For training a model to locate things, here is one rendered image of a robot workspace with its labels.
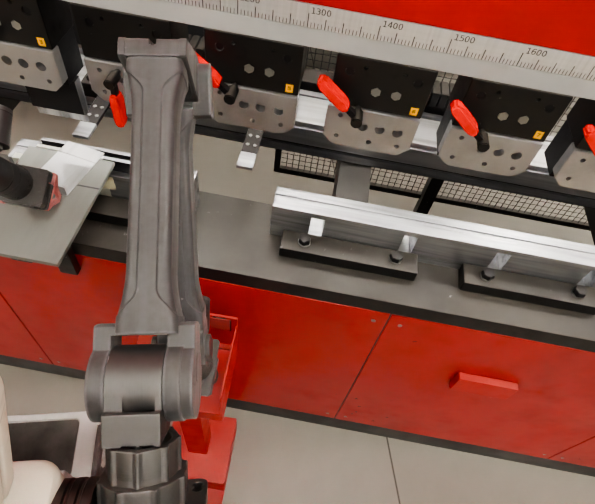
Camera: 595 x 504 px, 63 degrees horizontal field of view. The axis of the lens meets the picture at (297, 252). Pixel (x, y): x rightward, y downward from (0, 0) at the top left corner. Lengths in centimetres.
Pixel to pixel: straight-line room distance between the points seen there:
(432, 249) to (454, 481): 103
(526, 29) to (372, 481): 145
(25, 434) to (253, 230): 59
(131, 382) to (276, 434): 133
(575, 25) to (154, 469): 72
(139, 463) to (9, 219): 63
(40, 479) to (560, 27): 79
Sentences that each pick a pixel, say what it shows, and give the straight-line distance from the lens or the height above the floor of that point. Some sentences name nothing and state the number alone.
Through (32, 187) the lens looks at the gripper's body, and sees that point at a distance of 93.
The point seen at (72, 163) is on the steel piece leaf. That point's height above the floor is 100.
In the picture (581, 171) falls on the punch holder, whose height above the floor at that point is 122.
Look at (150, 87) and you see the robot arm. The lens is 58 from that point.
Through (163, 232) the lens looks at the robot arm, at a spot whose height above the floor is 132.
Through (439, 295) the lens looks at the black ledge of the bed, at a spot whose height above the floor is 87.
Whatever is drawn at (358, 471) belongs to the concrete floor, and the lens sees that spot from 181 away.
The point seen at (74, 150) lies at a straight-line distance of 112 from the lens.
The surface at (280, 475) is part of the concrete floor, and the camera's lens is 177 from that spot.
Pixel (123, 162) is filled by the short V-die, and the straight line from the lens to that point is 107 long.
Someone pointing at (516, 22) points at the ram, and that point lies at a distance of 76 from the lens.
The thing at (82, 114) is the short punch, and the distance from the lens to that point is 103.
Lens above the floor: 173
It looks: 53 degrees down
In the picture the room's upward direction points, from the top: 10 degrees clockwise
